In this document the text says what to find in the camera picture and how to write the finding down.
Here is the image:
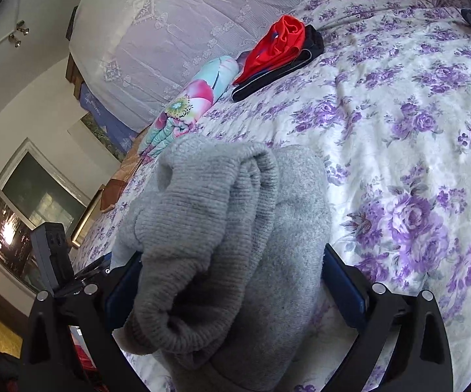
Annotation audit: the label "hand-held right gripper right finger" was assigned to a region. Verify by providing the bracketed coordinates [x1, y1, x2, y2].
[322, 244, 453, 392]

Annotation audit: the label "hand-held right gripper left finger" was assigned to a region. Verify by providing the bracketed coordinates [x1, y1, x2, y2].
[18, 252, 143, 392]

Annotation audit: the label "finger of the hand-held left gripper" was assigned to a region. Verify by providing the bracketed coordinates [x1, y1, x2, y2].
[72, 252, 113, 290]

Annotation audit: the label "grey sweat pants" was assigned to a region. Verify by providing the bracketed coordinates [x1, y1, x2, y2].
[112, 135, 345, 392]

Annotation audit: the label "white framed window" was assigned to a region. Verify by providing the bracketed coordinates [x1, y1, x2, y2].
[0, 138, 94, 295]

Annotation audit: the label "brown pillow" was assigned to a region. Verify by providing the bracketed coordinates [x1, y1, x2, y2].
[100, 179, 126, 214]

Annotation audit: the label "green landscape picture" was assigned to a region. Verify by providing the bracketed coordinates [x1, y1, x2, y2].
[79, 112, 126, 162]

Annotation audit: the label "blue printed mattress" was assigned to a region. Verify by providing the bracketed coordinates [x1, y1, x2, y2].
[75, 82, 139, 153]

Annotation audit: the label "purple floral bedspread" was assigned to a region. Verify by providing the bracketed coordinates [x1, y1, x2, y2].
[70, 0, 471, 392]

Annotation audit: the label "folded teal pink floral quilt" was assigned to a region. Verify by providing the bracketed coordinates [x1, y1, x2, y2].
[139, 55, 240, 160]

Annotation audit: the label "wooden headboard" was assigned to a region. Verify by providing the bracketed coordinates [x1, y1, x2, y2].
[64, 6, 83, 96]

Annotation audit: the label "ceiling spotlights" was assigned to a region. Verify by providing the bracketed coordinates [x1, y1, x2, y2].
[7, 20, 31, 47]

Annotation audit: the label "folded navy garment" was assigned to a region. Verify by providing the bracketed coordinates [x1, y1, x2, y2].
[230, 24, 325, 104]

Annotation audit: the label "folded red garment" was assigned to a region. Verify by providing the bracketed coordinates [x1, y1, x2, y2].
[233, 15, 306, 86]

